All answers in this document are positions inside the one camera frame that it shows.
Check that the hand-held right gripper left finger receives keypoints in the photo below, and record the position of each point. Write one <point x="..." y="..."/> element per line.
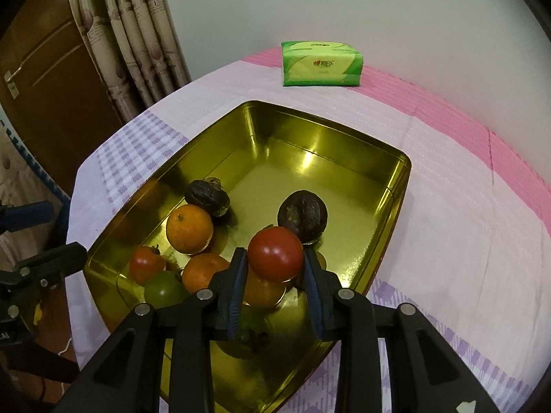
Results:
<point x="236" y="299"/>

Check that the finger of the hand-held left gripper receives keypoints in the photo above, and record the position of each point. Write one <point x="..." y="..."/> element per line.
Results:
<point x="30" y="216"/>
<point x="51" y="261"/>

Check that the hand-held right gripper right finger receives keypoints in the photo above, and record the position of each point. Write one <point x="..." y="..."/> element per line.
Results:
<point x="314" y="305"/>

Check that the orange mandarin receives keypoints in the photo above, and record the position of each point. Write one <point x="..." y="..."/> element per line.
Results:
<point x="189" y="228"/>
<point x="204" y="273"/>
<point x="262" y="292"/>

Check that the red tomato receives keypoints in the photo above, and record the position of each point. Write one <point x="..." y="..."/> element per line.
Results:
<point x="275" y="254"/>
<point x="146" y="264"/>

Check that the dark passion fruit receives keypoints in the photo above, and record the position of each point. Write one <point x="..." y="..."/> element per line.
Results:
<point x="301" y="215"/>
<point x="206" y="198"/>

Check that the gold metal tray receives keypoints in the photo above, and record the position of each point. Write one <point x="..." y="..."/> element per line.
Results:
<point x="327" y="172"/>

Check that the beige mat with blue edge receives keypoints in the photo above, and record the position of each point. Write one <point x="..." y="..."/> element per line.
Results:
<point x="17" y="172"/>

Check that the brown wooden door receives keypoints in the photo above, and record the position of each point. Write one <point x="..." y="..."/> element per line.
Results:
<point x="51" y="103"/>

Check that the metal door latch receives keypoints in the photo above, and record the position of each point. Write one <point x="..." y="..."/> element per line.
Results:
<point x="10" y="84"/>

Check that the white lilac checked cloth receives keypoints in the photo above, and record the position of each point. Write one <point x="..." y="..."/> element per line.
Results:
<point x="430" y="202"/>

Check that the beige patterned curtain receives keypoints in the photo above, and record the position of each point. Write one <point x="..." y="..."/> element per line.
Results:
<point x="129" y="51"/>

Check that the green tissue pack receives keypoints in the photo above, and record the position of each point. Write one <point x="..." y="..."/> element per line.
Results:
<point x="320" y="64"/>

